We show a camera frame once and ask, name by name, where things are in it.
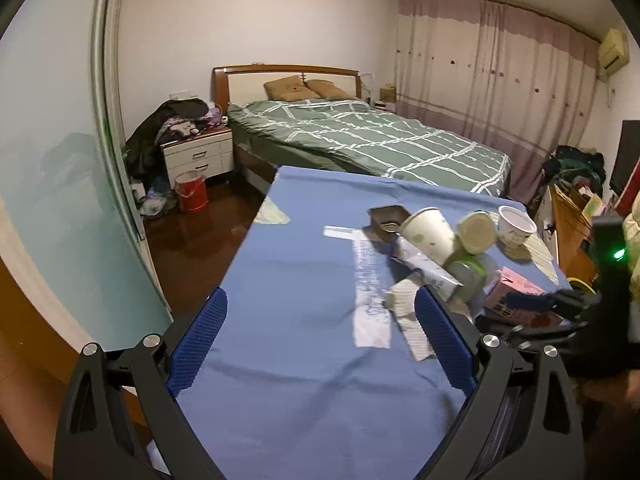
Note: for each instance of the pink white striped curtain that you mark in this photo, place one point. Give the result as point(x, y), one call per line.
point(499, 75)

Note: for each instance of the clothes pile on desk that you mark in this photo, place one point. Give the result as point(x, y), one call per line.
point(568, 163)

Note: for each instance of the white paper cup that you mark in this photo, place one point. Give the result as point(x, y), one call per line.
point(429, 231)

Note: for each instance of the black television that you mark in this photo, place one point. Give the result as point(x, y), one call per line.
point(627, 155)

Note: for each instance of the white yogurt cup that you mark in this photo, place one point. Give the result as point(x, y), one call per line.
point(514, 226)

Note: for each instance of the pink strawberry milk carton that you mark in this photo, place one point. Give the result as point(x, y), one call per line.
point(518, 301)

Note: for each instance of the brown right pillow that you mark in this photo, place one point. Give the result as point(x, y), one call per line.
point(328, 90)

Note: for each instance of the brown left pillow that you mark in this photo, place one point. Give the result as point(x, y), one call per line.
point(288, 89)

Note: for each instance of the yellow rimmed dark trash bin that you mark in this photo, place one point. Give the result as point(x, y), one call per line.
point(580, 285)

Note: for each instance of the sliding glass wardrobe door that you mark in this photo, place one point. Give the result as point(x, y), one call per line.
point(64, 236)

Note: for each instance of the white ruffled paper liner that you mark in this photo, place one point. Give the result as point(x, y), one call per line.
point(400, 301)

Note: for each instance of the white bedside nightstand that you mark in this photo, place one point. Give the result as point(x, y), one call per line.
point(210, 154)

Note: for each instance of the wall air conditioner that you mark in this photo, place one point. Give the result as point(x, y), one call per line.
point(613, 53)

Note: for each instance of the brown foil tray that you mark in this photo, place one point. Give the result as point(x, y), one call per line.
point(387, 220)

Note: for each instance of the dark clothes pile on nightstand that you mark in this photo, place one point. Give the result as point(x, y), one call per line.
point(174, 120)

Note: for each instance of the bed with green plaid duvet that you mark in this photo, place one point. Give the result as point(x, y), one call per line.
point(352, 136)

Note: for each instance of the brown pillow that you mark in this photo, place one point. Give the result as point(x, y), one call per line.
point(328, 90)
point(288, 89)

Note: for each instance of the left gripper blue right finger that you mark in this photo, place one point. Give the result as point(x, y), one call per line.
point(455, 357)

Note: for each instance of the wooden desk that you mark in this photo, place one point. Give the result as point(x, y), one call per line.
point(566, 233)

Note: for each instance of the clear green cap bottle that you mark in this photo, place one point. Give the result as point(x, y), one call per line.
point(474, 273)

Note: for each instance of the cream puffer jacket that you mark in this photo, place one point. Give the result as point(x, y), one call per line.
point(631, 227)

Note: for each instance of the red bucket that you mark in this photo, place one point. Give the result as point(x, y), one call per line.
point(191, 190)

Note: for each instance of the blue patterned tablecloth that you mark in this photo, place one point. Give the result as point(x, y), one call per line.
point(285, 392)

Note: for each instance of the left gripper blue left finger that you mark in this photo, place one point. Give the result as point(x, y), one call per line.
point(191, 340)

